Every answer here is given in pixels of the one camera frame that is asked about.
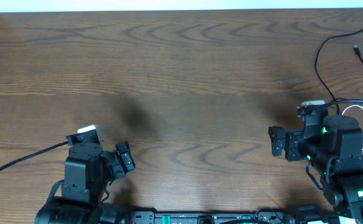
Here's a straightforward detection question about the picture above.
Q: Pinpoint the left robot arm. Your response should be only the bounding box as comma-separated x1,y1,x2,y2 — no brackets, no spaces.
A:
35,125,136,224

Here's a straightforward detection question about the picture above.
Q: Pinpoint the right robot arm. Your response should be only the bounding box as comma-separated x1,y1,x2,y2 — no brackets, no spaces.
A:
268,105,363,223

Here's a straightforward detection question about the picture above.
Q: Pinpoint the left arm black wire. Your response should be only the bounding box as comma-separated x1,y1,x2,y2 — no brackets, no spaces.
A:
0,141,69,224

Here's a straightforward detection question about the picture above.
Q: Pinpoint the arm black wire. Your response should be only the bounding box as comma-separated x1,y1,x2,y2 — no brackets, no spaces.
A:
0,141,69,224
298,98,363,113

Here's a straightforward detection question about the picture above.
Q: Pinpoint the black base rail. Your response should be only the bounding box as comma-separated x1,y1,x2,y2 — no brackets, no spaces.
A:
126,208,286,224

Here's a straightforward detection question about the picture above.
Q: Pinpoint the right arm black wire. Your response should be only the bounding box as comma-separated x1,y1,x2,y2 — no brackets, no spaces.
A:
298,98,363,113

